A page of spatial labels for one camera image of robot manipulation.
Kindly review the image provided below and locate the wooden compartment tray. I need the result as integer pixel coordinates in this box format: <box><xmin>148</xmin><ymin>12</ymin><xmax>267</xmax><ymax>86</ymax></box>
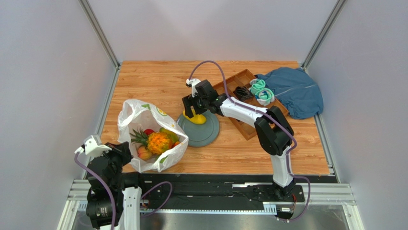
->
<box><xmin>226</xmin><ymin>69</ymin><xmax>289</xmax><ymax>140</ymax></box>

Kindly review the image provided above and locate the yellow mango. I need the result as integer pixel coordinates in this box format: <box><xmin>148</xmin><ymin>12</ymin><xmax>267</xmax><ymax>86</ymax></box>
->
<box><xmin>183</xmin><ymin>109</ymin><xmax>206</xmax><ymax>125</ymax></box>

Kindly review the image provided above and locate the mint green rolled sock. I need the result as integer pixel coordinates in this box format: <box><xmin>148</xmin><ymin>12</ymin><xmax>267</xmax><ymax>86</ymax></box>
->
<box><xmin>249</xmin><ymin>79</ymin><xmax>266</xmax><ymax>95</ymax></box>

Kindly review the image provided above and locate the red bell pepper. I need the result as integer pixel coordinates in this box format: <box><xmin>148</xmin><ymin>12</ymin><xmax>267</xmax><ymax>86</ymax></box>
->
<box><xmin>173</xmin><ymin>141</ymin><xmax>180</xmax><ymax>148</ymax></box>
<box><xmin>143</xmin><ymin>129</ymin><xmax>155</xmax><ymax>136</ymax></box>

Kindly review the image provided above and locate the yellow green papaya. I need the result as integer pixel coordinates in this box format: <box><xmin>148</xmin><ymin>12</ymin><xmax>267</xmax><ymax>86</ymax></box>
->
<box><xmin>159</xmin><ymin>127</ymin><xmax>179</xmax><ymax>144</ymax></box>

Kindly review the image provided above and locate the peach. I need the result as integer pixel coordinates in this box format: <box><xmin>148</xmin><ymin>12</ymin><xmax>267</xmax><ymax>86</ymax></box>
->
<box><xmin>137</xmin><ymin>145</ymin><xmax>153</xmax><ymax>161</ymax></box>

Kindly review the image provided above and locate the white teal rolled sock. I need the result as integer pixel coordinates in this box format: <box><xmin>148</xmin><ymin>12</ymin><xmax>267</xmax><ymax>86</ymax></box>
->
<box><xmin>255</xmin><ymin>88</ymin><xmax>275</xmax><ymax>106</ymax></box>

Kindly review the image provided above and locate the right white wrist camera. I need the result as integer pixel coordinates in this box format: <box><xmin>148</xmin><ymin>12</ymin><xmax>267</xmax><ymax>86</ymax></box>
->
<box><xmin>186</xmin><ymin>78</ymin><xmax>201</xmax><ymax>97</ymax></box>

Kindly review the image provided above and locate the right aluminium frame post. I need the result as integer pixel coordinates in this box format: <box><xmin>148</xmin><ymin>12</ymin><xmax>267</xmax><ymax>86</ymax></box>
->
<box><xmin>301</xmin><ymin>0</ymin><xmax>348</xmax><ymax>71</ymax></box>

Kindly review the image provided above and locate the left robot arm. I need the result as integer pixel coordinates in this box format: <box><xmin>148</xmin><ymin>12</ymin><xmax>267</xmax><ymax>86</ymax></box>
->
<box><xmin>86</xmin><ymin>142</ymin><xmax>146</xmax><ymax>230</ymax></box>

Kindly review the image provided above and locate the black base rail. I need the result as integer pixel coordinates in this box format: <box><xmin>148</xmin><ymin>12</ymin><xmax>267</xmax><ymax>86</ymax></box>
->
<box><xmin>108</xmin><ymin>172</ymin><xmax>336</xmax><ymax>213</ymax></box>

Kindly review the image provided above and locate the grey plate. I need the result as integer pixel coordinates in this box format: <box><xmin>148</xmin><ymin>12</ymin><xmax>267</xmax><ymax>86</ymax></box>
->
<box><xmin>177</xmin><ymin>111</ymin><xmax>220</xmax><ymax>147</ymax></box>

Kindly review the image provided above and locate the left aluminium frame post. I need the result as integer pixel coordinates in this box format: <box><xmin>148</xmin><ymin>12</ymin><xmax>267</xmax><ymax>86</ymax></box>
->
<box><xmin>79</xmin><ymin>0</ymin><xmax>121</xmax><ymax>69</ymax></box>

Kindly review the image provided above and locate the aluminium frame post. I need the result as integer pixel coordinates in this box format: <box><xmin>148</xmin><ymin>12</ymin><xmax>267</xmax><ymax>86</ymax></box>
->
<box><xmin>301</xmin><ymin>0</ymin><xmax>348</xmax><ymax>71</ymax></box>
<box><xmin>79</xmin><ymin>0</ymin><xmax>121</xmax><ymax>69</ymax></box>

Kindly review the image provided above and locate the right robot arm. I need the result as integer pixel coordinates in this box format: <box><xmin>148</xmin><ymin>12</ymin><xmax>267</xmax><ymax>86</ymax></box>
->
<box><xmin>182</xmin><ymin>79</ymin><xmax>295</xmax><ymax>201</ymax></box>

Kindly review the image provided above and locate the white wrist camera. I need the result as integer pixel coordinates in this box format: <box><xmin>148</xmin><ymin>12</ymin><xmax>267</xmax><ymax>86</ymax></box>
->
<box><xmin>186</xmin><ymin>78</ymin><xmax>201</xmax><ymax>97</ymax></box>
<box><xmin>74</xmin><ymin>134</ymin><xmax>112</xmax><ymax>158</ymax></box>

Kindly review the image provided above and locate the white plastic bag lemon print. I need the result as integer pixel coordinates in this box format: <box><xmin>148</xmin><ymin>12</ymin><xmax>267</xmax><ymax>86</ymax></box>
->
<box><xmin>117</xmin><ymin>99</ymin><xmax>189</xmax><ymax>172</ymax></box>

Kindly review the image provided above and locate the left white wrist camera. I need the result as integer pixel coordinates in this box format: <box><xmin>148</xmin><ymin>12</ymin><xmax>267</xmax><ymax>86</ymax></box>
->
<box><xmin>74</xmin><ymin>134</ymin><xmax>112</xmax><ymax>158</ymax></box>

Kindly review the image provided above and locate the blue garment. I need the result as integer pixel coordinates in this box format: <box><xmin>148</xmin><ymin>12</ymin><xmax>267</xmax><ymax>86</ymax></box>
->
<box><xmin>255</xmin><ymin>67</ymin><xmax>324</xmax><ymax>119</ymax></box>

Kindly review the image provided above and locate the black rolled sock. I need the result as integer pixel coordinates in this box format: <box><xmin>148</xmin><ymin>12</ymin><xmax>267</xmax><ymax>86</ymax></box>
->
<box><xmin>233</xmin><ymin>86</ymin><xmax>254</xmax><ymax>102</ymax></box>

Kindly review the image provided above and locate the pineapple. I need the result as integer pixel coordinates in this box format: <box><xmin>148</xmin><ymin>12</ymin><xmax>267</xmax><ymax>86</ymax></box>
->
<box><xmin>129</xmin><ymin>129</ymin><xmax>174</xmax><ymax>155</ymax></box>

